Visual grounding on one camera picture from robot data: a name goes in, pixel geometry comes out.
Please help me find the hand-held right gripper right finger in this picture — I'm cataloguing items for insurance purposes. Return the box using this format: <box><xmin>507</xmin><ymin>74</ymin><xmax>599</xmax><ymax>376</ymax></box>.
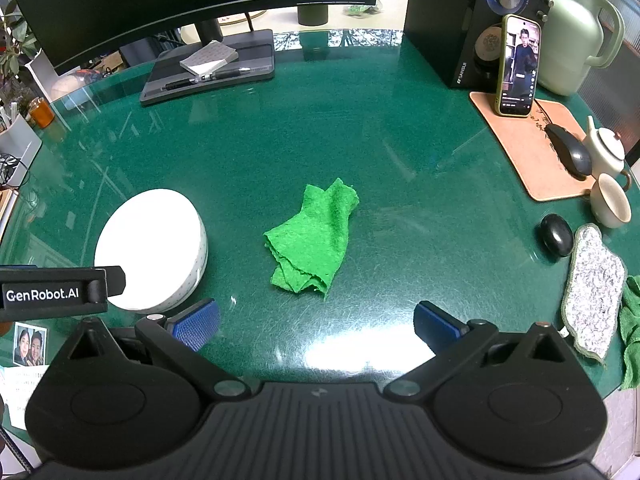
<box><xmin>384</xmin><ymin>301</ymin><xmax>571</xmax><ymax>403</ymax></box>

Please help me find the dark green cylinder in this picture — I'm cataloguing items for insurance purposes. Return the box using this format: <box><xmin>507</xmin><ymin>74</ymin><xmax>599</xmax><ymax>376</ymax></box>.
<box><xmin>297</xmin><ymin>4</ymin><xmax>329</xmax><ymax>26</ymax></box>

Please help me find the black pen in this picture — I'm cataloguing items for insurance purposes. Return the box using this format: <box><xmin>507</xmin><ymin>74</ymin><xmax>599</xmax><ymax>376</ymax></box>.
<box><xmin>161</xmin><ymin>66</ymin><xmax>251</xmax><ymax>92</ymax></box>

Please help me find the grey monitor stand base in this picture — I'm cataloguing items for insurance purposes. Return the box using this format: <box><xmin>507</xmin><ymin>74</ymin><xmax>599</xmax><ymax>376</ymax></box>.
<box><xmin>140</xmin><ymin>29</ymin><xmax>277</xmax><ymax>106</ymax></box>

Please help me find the green towel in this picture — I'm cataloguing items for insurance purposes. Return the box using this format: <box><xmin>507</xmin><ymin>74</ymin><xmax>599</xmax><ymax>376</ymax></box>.
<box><xmin>618</xmin><ymin>275</ymin><xmax>640</xmax><ymax>391</ymax></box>

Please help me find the cream teapot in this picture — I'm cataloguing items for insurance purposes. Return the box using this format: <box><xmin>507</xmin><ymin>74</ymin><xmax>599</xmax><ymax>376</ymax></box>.
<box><xmin>582</xmin><ymin>116</ymin><xmax>632</xmax><ymax>192</ymax></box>

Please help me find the white paper sheet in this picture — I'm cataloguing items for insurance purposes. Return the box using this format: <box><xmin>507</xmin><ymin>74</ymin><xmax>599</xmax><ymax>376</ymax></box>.
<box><xmin>0</xmin><ymin>365</ymin><xmax>51</xmax><ymax>431</ymax></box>

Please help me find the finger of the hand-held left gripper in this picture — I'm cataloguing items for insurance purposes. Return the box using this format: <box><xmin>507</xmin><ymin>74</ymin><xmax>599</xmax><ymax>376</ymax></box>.
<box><xmin>104</xmin><ymin>266</ymin><xmax>127</xmax><ymax>297</ymax></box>

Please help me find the green cleaning cloth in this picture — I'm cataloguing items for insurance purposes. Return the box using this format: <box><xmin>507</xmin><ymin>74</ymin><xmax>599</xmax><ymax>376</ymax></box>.
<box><xmin>263</xmin><ymin>178</ymin><xmax>361</xmax><ymax>301</ymax></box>

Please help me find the round wooden board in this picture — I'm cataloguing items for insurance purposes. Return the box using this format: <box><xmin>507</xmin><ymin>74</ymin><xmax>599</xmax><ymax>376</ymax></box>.
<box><xmin>219</xmin><ymin>10</ymin><xmax>272</xmax><ymax>29</ymax></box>

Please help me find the cream tea cup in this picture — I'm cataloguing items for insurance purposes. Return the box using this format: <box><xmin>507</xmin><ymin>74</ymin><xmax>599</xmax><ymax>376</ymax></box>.
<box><xmin>589</xmin><ymin>173</ymin><xmax>633</xmax><ymax>230</ymax></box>

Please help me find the black speaker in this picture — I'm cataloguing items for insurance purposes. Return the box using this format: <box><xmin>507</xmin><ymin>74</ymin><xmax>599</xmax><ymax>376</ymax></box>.
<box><xmin>404</xmin><ymin>0</ymin><xmax>558</xmax><ymax>90</ymax></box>

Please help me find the black oval stone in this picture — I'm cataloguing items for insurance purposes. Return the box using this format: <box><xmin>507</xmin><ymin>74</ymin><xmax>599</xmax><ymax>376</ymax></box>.
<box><xmin>538</xmin><ymin>214</ymin><xmax>574</xmax><ymax>259</ymax></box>

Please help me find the white bowl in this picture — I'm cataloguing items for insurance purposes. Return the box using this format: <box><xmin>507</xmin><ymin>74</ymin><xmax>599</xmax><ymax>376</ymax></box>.
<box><xmin>94</xmin><ymin>189</ymin><xmax>208</xmax><ymax>315</ymax></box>

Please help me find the potted plant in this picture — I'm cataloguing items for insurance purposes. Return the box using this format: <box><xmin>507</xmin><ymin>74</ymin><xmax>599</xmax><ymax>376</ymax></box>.
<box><xmin>0</xmin><ymin>0</ymin><xmax>45</xmax><ymax>106</ymax></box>

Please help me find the tan mouse pad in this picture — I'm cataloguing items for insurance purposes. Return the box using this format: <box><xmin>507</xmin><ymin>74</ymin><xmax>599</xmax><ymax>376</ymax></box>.
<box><xmin>469</xmin><ymin>91</ymin><xmax>601</xmax><ymax>203</ymax></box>

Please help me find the pale green thermos jug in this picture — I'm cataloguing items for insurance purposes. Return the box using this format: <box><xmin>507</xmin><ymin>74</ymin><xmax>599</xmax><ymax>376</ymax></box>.
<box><xmin>537</xmin><ymin>0</ymin><xmax>626</xmax><ymax>97</ymax></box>

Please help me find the white desk organiser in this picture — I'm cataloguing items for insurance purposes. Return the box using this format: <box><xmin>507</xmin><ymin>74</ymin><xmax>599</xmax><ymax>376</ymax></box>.
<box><xmin>0</xmin><ymin>109</ymin><xmax>43</xmax><ymax>189</ymax></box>

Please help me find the smartphone in green case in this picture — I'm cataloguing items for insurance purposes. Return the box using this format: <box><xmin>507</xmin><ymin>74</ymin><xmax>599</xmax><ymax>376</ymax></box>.
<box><xmin>495</xmin><ymin>14</ymin><xmax>543</xmax><ymax>118</ymax></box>

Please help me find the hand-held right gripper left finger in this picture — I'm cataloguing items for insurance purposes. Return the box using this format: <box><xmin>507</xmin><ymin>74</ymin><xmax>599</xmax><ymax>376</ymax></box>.
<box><xmin>67</xmin><ymin>299</ymin><xmax>253</xmax><ymax>403</ymax></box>

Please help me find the dark grey computer mouse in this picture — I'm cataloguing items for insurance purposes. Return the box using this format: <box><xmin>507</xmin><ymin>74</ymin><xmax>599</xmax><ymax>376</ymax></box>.
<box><xmin>545</xmin><ymin>123</ymin><xmax>594</xmax><ymax>181</ymax></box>

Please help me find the grey speckled mat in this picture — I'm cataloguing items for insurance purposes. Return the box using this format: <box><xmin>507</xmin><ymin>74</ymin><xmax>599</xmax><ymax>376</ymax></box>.
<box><xmin>561</xmin><ymin>223</ymin><xmax>628</xmax><ymax>364</ymax></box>

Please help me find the orange jar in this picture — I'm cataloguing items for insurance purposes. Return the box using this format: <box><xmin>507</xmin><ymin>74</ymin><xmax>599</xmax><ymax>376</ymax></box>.
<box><xmin>27</xmin><ymin>99</ymin><xmax>55</xmax><ymax>129</ymax></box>

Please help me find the small photo print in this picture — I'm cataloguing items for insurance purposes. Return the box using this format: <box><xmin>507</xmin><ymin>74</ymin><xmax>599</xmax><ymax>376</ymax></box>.
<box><xmin>12</xmin><ymin>322</ymin><xmax>49</xmax><ymax>367</ymax></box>

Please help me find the white notepad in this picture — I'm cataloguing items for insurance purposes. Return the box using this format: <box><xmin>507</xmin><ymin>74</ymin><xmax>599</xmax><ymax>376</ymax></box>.
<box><xmin>179</xmin><ymin>40</ymin><xmax>239</xmax><ymax>76</ymax></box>

